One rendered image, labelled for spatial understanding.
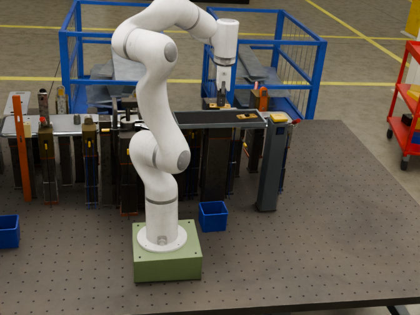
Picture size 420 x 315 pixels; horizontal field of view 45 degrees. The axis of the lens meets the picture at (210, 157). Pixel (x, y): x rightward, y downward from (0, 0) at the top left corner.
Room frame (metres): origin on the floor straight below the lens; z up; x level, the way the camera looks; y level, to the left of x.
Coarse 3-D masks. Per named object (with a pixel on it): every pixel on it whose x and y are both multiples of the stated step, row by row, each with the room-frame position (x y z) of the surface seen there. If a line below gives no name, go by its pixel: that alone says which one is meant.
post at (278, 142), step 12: (276, 132) 1.93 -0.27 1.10; (264, 144) 1.99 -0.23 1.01; (276, 144) 1.93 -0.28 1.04; (264, 156) 1.97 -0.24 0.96; (276, 156) 1.93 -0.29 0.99; (264, 168) 1.95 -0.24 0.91; (276, 168) 1.94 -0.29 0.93; (264, 180) 1.93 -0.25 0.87; (276, 180) 1.94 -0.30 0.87; (264, 192) 1.93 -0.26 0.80; (276, 192) 1.94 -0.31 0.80; (264, 204) 1.93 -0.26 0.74
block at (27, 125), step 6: (24, 126) 1.88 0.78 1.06; (30, 126) 1.89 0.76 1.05; (24, 132) 1.88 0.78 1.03; (30, 132) 1.89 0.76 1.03; (30, 138) 1.89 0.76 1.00; (30, 144) 1.89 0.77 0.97; (30, 150) 1.89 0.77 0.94; (30, 156) 1.89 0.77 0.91; (30, 162) 1.89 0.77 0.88; (30, 168) 1.88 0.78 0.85; (30, 174) 1.88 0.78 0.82; (30, 180) 1.88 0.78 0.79; (36, 192) 1.90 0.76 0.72; (36, 198) 1.88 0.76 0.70
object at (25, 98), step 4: (12, 92) 2.37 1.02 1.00; (24, 92) 2.38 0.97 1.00; (28, 92) 2.38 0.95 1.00; (24, 96) 2.33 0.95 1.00; (28, 96) 2.34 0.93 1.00; (8, 100) 2.27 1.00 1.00; (24, 100) 2.29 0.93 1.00; (28, 100) 2.29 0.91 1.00; (8, 104) 2.22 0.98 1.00; (12, 104) 2.22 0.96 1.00; (24, 104) 2.23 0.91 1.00; (28, 104) 2.25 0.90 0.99; (8, 108) 2.17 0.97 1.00; (12, 108) 2.18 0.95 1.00; (24, 108) 2.19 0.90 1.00; (4, 112) 2.12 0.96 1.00; (8, 112) 2.12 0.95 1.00; (24, 112) 2.14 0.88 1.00
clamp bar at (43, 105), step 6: (42, 90) 1.91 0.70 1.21; (42, 96) 1.87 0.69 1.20; (42, 102) 1.88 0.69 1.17; (42, 108) 1.88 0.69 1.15; (48, 108) 1.90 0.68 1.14; (42, 114) 1.88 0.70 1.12; (48, 114) 1.89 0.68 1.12; (48, 120) 1.89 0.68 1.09; (42, 126) 1.89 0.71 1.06; (48, 126) 1.90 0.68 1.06
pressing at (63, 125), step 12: (12, 120) 2.05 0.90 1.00; (24, 120) 2.06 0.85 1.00; (36, 120) 2.07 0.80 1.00; (60, 120) 2.09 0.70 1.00; (72, 120) 2.10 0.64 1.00; (96, 120) 2.12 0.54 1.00; (0, 132) 1.92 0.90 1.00; (12, 132) 1.93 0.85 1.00; (36, 132) 1.94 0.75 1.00; (60, 132) 1.96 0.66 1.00; (72, 132) 1.97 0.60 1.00; (96, 132) 2.00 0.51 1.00
